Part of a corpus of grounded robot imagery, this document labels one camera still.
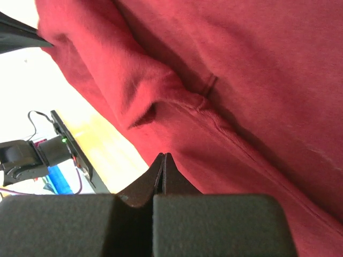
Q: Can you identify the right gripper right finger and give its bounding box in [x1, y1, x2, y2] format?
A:
[162, 153, 202, 195]

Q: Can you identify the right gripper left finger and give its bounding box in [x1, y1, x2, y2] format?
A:
[116, 153, 164, 208]

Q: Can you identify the maroon t shirt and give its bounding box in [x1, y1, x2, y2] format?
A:
[36, 1, 342, 256]

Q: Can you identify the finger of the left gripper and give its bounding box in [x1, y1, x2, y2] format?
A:
[1, 12, 53, 54]

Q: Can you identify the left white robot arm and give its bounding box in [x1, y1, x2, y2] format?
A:
[1, 13, 72, 186]

